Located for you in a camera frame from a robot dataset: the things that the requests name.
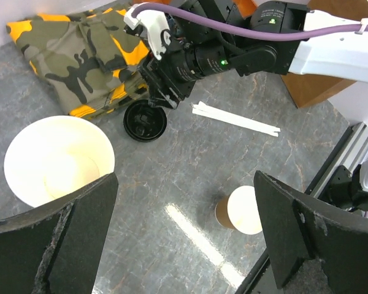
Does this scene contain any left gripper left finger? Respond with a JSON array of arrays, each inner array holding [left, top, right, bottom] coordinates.
[[0, 173, 118, 293]]

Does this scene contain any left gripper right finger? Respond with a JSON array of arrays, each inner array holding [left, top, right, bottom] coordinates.
[[253, 170, 368, 293]]

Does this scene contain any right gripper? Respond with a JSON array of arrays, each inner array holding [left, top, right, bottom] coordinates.
[[138, 39, 202, 109]]

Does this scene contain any single brown paper cup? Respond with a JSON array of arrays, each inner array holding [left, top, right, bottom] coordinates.
[[215, 186, 263, 235]]

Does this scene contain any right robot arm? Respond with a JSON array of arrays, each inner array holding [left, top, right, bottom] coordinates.
[[126, 1, 368, 108]]

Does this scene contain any white wrapped straw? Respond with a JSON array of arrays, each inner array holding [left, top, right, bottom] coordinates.
[[191, 104, 282, 137], [192, 100, 282, 134]]

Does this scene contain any camouflage folded cloth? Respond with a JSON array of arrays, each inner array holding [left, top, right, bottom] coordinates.
[[6, 4, 149, 120]]

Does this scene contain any stack of paper cups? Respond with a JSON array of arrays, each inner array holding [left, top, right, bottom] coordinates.
[[4, 116, 115, 208]]

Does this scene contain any brown paper bag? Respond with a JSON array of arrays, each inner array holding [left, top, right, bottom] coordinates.
[[281, 0, 368, 108]]

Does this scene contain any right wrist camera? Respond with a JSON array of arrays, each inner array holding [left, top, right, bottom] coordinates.
[[124, 2, 171, 61]]

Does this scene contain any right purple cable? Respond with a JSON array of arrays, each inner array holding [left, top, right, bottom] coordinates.
[[131, 2, 368, 42]]

